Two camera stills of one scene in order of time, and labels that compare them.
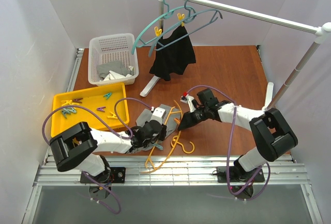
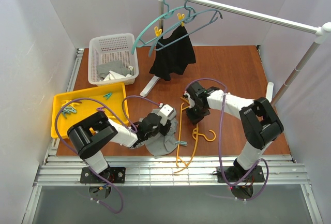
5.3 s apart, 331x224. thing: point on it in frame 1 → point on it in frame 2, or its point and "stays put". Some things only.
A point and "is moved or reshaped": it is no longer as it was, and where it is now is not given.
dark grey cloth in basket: (114, 65) stays put
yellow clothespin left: (158, 32) stays put
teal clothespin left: (68, 110) stays put
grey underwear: (171, 120) is moved or reshaped
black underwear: (174, 58) stays put
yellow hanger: (161, 148) → (187, 135)
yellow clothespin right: (181, 17) stays put
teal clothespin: (107, 95) stays put
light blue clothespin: (159, 147) → (182, 143)
